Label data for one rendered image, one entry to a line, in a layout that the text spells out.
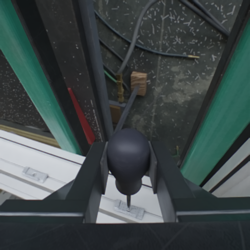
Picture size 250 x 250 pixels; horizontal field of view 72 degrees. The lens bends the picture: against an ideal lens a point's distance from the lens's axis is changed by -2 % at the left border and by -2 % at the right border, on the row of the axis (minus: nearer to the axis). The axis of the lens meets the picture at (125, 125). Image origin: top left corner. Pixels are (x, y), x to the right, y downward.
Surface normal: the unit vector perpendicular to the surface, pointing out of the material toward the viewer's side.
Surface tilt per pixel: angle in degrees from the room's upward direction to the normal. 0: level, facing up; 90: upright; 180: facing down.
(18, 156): 90
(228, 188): 0
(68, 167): 90
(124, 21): 0
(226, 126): 0
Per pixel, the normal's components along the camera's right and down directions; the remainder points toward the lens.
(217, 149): -0.33, 0.75
